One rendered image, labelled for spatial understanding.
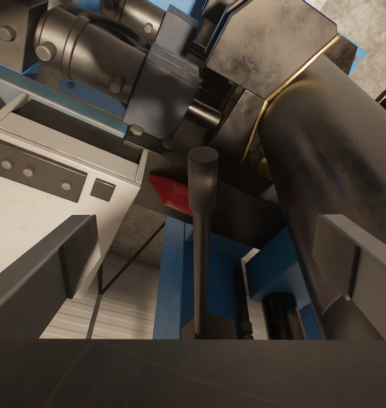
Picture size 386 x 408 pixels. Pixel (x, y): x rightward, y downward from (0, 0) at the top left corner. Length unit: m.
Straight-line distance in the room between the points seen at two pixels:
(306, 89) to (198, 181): 0.37
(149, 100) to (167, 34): 0.47
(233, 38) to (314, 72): 0.17
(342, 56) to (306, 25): 0.58
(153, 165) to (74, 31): 0.27
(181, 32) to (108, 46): 0.45
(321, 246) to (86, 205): 0.43
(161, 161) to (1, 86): 0.30
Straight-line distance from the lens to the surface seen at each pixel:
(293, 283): 0.73
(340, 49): 1.16
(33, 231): 0.63
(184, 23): 1.02
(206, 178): 0.25
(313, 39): 0.60
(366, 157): 0.40
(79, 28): 0.62
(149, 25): 1.02
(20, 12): 0.62
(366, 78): 1.87
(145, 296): 2.55
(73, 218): 0.16
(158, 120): 0.60
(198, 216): 0.28
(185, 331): 0.61
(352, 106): 0.51
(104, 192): 0.50
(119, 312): 2.42
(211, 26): 1.43
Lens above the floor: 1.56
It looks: 48 degrees down
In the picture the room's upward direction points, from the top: 179 degrees counter-clockwise
